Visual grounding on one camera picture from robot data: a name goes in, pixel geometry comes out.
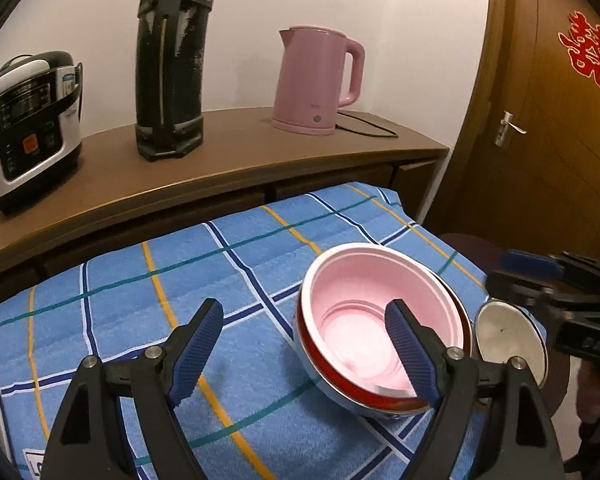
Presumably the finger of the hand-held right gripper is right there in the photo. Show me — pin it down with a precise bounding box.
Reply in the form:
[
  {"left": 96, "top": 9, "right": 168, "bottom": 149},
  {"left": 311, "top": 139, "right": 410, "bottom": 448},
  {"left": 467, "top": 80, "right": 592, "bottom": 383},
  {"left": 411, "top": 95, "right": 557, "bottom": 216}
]
[
  {"left": 500, "top": 250, "right": 566, "bottom": 281},
  {"left": 486, "top": 269, "right": 551, "bottom": 311}
]

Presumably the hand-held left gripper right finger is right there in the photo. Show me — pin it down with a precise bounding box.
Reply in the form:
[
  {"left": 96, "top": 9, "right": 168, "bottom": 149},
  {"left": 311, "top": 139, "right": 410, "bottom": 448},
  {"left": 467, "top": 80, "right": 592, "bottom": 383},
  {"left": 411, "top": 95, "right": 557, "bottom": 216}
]
[{"left": 384, "top": 298, "right": 566, "bottom": 480}]

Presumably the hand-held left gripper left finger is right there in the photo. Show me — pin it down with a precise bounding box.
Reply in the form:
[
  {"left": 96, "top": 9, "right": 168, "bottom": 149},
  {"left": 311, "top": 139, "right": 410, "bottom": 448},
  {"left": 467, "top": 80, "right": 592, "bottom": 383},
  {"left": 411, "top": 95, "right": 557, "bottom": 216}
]
[{"left": 39, "top": 297, "right": 225, "bottom": 480}]

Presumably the white bowl with red print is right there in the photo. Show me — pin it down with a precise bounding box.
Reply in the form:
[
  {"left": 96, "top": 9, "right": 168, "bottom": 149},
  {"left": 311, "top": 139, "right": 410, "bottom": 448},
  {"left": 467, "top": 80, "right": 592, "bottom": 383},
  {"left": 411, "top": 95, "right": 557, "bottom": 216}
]
[{"left": 294, "top": 260, "right": 476, "bottom": 417}]

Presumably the pale pink bowl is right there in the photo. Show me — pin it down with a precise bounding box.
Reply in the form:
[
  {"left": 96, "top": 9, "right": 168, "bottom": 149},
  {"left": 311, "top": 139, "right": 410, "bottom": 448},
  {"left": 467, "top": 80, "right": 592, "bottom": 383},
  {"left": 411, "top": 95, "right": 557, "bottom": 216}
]
[{"left": 299, "top": 244, "right": 470, "bottom": 397}]

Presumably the person's right hand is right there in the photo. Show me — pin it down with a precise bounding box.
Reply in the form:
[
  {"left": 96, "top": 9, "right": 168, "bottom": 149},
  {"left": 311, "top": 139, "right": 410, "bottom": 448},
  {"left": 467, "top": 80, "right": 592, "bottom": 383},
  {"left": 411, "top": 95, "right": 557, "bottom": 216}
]
[{"left": 577, "top": 360, "right": 600, "bottom": 426}]

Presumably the blue plaid towel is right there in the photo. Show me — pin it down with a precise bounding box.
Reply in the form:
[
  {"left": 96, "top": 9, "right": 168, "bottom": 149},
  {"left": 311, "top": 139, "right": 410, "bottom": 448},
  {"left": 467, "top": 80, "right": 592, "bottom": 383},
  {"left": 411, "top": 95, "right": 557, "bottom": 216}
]
[{"left": 0, "top": 182, "right": 548, "bottom": 480}]

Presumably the wooden door with red decoration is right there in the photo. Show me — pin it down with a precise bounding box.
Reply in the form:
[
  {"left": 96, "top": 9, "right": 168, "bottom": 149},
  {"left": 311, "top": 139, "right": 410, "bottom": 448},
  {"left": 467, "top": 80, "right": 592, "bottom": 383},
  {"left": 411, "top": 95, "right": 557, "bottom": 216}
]
[{"left": 425, "top": 0, "right": 600, "bottom": 281}]

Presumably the brown wooden cabinet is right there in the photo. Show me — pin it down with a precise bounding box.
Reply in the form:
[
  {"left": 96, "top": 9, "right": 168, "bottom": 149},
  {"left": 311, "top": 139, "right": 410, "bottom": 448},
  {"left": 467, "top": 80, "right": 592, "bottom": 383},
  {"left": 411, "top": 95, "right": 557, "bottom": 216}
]
[{"left": 0, "top": 107, "right": 451, "bottom": 286}]

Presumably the white towel label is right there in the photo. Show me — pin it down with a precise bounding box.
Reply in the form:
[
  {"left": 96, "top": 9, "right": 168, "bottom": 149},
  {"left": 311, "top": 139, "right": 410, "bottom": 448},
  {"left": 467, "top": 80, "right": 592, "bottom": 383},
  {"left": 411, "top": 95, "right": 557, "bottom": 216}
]
[{"left": 24, "top": 449, "right": 56, "bottom": 480}]

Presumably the red paper door decoration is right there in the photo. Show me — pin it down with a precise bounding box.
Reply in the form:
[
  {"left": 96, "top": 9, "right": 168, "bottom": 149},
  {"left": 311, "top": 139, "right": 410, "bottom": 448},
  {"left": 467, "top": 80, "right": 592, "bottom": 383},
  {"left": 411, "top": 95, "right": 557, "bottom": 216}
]
[{"left": 558, "top": 10, "right": 600, "bottom": 93}]

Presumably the black thermos flask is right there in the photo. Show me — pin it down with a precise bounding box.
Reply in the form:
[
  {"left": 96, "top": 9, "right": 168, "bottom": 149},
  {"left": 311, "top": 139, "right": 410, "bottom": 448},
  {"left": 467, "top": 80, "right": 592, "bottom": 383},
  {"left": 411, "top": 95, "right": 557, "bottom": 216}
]
[{"left": 135, "top": 0, "right": 216, "bottom": 162}]

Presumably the white black rice cooker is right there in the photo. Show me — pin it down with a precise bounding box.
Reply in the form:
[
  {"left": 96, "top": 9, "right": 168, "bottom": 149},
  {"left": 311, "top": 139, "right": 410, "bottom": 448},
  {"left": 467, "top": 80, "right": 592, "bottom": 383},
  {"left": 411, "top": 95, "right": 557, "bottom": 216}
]
[{"left": 0, "top": 50, "right": 84, "bottom": 217}]

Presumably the pink electric kettle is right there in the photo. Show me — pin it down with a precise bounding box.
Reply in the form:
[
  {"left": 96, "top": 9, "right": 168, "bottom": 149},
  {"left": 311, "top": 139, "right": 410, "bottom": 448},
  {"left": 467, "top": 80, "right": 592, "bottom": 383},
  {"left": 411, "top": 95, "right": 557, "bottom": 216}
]
[{"left": 271, "top": 25, "right": 367, "bottom": 137}]

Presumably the silver door handle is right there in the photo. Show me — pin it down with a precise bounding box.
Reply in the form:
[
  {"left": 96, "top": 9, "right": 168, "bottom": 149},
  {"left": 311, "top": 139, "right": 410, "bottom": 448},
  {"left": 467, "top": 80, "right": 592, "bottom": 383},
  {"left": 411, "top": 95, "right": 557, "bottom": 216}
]
[{"left": 495, "top": 110, "right": 527, "bottom": 149}]

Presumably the black kettle cord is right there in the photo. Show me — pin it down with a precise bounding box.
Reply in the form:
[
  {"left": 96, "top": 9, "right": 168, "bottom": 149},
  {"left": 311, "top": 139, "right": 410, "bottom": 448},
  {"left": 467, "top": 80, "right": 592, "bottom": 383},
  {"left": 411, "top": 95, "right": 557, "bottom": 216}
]
[{"left": 336, "top": 111, "right": 399, "bottom": 139}]

